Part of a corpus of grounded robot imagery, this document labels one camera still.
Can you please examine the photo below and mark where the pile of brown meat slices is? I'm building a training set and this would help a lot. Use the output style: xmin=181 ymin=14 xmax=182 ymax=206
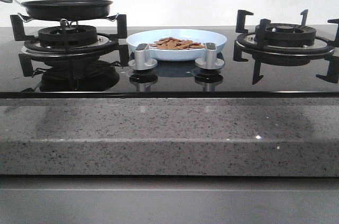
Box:
xmin=149 ymin=37 xmax=205 ymax=50

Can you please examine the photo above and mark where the light blue plate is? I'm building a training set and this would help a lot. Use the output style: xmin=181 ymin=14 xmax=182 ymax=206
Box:
xmin=126 ymin=29 xmax=227 ymax=61

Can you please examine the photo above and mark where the black frying pan green handle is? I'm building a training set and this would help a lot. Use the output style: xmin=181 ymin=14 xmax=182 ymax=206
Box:
xmin=0 ymin=0 xmax=114 ymax=21

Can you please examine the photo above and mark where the left silver stove knob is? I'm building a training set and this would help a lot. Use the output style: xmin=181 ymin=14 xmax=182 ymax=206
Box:
xmin=128 ymin=43 xmax=158 ymax=71

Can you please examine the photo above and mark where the silver stove knob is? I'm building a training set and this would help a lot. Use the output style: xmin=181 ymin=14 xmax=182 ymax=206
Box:
xmin=195 ymin=42 xmax=225 ymax=70
xmin=128 ymin=43 xmax=158 ymax=71

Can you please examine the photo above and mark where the right silver stove knob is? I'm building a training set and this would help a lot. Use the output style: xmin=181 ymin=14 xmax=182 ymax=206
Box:
xmin=195 ymin=42 xmax=225 ymax=70

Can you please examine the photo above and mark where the black glass gas cooktop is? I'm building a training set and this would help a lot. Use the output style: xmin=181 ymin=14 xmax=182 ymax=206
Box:
xmin=1 ymin=26 xmax=338 ymax=98

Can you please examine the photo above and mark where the left black gas burner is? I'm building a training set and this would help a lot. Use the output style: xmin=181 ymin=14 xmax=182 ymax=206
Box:
xmin=22 ymin=25 xmax=119 ymax=59

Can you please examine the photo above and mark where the black gas burner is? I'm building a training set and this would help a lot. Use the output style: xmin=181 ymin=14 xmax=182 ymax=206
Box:
xmin=22 ymin=25 xmax=119 ymax=59
xmin=234 ymin=23 xmax=338 ymax=66

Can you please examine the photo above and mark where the right black gas burner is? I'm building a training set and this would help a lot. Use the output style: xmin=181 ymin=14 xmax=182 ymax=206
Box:
xmin=234 ymin=23 xmax=338 ymax=66

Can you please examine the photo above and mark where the right black pan support grate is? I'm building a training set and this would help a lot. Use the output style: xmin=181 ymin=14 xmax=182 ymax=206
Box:
xmin=233 ymin=10 xmax=338 ymax=84

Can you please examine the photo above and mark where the black pan support grate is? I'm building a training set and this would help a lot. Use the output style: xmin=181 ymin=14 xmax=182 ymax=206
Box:
xmin=233 ymin=10 xmax=338 ymax=84
xmin=11 ymin=14 xmax=129 ymax=80

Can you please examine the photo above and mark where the left black pan support grate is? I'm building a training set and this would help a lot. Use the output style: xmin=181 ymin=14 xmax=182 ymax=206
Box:
xmin=11 ymin=14 xmax=129 ymax=80

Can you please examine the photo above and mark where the grey cabinet drawer front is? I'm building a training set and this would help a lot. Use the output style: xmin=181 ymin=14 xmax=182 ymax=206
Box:
xmin=1 ymin=176 xmax=338 ymax=223

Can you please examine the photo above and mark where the wire pan reducer ring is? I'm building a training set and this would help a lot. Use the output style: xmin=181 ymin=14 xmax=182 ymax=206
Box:
xmin=16 ymin=12 xmax=120 ymax=30

